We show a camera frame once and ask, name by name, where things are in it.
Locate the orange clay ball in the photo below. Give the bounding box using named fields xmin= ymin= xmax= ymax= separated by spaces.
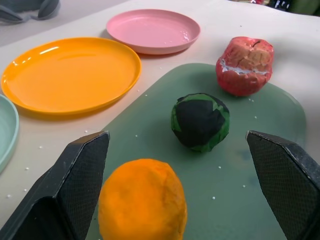
xmin=97 ymin=158 xmax=188 ymax=240

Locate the grey rounded object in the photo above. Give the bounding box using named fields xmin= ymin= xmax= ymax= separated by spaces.
xmin=0 ymin=0 xmax=62 ymax=25

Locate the pink plastic plate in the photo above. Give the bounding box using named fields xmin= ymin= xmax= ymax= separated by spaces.
xmin=105 ymin=8 xmax=202 ymax=55

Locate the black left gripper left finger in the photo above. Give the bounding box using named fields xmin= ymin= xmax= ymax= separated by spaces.
xmin=0 ymin=130 xmax=111 ymax=240

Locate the green and black clay ball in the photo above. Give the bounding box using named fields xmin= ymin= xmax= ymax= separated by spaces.
xmin=170 ymin=92 xmax=231 ymax=153

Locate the light green plastic plate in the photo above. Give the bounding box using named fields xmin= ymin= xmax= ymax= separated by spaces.
xmin=0 ymin=94 xmax=20 ymax=174

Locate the orange plastic plate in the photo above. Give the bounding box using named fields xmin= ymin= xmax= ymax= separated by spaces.
xmin=0 ymin=36 xmax=143 ymax=116

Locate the dark green cutting board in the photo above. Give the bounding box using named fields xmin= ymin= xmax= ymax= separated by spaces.
xmin=14 ymin=62 xmax=308 ymax=240

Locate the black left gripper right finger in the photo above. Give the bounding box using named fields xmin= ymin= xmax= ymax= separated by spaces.
xmin=245 ymin=130 xmax=320 ymax=240

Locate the red toy apple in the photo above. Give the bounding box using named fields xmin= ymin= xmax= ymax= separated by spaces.
xmin=215 ymin=36 xmax=275 ymax=97

